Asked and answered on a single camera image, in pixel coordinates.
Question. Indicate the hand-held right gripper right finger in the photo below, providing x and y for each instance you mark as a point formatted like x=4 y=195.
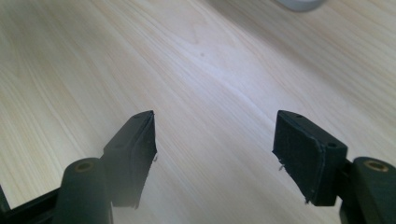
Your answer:
x=308 y=158

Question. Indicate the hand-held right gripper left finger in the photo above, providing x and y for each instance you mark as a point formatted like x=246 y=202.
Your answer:
x=132 y=161

